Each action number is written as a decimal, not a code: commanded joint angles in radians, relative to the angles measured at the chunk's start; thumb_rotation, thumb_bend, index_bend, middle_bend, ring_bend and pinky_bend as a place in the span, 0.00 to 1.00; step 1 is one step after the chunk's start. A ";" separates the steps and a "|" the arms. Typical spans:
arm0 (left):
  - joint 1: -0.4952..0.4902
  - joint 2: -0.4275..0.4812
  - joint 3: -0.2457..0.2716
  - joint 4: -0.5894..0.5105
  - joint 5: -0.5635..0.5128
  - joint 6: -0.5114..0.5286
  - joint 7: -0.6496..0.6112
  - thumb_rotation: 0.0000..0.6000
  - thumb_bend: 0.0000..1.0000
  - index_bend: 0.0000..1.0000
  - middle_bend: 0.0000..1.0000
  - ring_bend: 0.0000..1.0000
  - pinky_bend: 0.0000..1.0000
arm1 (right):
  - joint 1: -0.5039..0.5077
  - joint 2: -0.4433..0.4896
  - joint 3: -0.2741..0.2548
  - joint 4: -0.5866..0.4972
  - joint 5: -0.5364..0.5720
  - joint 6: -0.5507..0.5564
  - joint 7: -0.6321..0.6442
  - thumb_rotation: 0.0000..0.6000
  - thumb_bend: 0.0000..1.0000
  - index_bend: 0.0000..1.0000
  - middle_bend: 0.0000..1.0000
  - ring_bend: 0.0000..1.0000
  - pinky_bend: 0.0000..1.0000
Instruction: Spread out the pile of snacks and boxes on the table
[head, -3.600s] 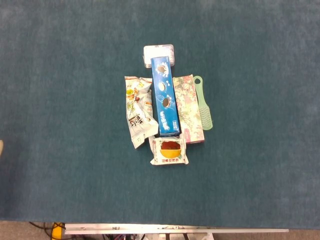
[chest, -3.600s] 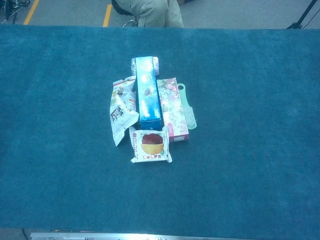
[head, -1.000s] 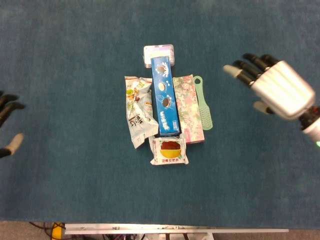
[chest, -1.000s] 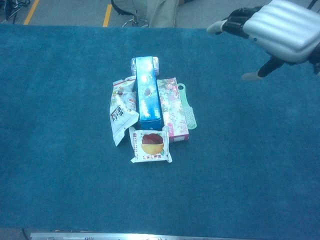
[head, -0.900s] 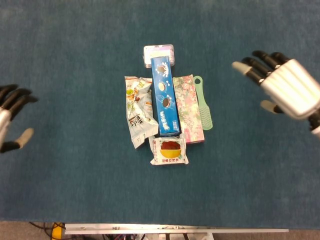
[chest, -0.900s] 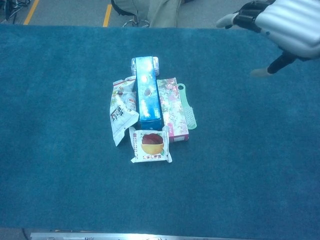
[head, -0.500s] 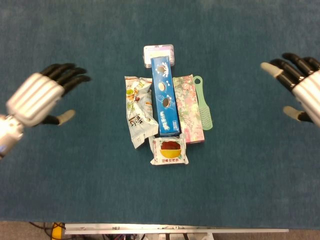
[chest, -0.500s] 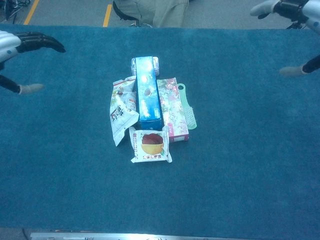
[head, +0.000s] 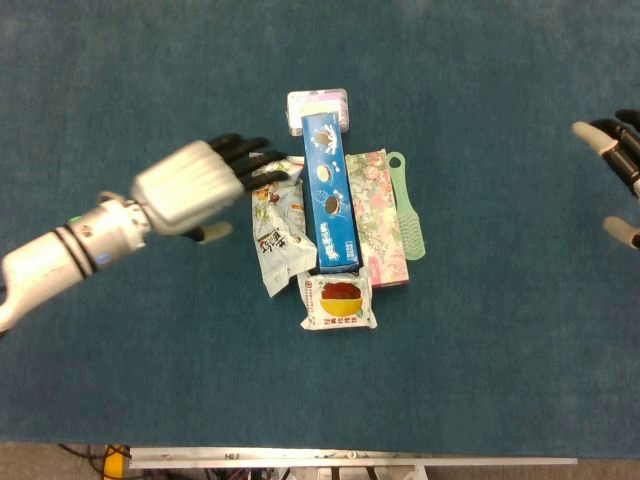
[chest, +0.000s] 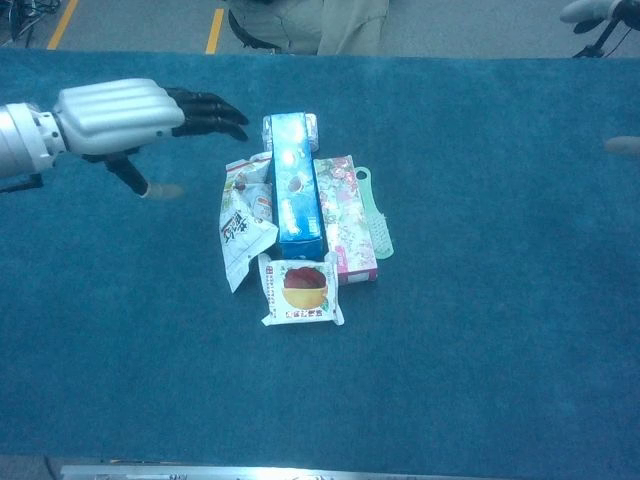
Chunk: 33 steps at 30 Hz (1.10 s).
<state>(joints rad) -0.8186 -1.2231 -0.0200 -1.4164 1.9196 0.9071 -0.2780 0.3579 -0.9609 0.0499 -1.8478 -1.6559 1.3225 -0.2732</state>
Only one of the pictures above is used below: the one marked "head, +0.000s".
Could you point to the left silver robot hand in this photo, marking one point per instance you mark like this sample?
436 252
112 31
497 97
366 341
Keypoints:
190 185

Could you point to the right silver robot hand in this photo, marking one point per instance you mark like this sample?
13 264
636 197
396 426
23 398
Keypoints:
622 150

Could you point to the long white snack bag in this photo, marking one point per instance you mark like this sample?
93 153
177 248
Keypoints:
277 235

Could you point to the blue cookie box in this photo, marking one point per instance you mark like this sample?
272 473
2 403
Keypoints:
330 210

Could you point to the small white packet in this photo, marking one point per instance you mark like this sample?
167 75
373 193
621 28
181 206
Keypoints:
310 105

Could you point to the pink floral long box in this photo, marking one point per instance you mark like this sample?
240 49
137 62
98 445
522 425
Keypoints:
375 220

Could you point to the green plastic brush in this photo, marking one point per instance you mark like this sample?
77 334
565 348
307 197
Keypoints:
412 235

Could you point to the teal felt table cover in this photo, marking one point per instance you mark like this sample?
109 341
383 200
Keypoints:
150 350

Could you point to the square white pastry packet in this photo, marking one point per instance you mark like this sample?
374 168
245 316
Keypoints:
337 300

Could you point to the yellow power strip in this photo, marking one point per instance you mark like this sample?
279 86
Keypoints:
115 462

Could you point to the aluminium rail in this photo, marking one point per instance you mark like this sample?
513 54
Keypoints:
350 457

